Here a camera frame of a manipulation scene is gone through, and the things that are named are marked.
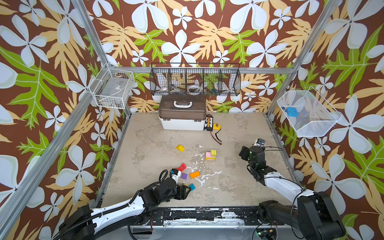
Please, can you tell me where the yellow tape measure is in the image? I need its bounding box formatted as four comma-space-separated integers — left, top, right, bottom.
213, 123, 222, 131

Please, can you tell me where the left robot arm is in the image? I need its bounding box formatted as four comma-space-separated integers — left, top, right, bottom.
53, 178, 192, 240

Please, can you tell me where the purple cube wood block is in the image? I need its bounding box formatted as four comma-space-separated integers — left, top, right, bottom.
181, 173, 188, 180

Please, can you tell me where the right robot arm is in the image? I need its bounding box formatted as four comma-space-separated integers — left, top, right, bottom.
239, 146, 347, 240

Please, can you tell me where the teal cube wood block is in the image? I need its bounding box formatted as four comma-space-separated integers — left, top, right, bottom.
189, 184, 196, 191

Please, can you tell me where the aluminium frame post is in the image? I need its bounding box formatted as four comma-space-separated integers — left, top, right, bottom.
266, 0, 342, 116

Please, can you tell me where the black wire wall basket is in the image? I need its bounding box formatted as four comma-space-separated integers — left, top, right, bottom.
149, 63, 242, 96

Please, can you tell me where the blue small device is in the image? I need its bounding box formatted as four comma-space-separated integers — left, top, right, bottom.
286, 107, 299, 118

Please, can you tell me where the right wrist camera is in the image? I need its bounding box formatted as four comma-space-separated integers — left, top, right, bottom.
254, 138, 265, 148

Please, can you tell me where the white storage box brown lid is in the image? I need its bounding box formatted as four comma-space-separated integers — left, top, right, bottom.
159, 94, 207, 131

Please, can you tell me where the white wire basket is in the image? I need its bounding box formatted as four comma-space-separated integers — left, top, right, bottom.
277, 90, 342, 138
90, 68, 135, 109

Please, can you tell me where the red black power cable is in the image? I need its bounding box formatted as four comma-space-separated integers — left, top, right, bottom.
209, 130, 223, 145

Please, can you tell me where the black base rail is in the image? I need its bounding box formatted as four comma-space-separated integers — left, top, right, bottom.
146, 206, 277, 227

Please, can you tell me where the white wire basket right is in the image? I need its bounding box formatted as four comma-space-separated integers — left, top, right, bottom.
277, 90, 342, 138

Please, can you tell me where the yellow triangular wood block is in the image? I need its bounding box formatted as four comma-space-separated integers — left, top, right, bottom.
176, 145, 185, 152

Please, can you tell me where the red arch wood block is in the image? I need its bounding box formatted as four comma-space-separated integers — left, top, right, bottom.
177, 163, 187, 172

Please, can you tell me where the orange rectangular wood block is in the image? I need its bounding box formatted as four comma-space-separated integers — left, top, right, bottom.
190, 171, 200, 179

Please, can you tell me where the white wire basket left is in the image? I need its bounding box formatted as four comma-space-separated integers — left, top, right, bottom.
90, 68, 135, 109

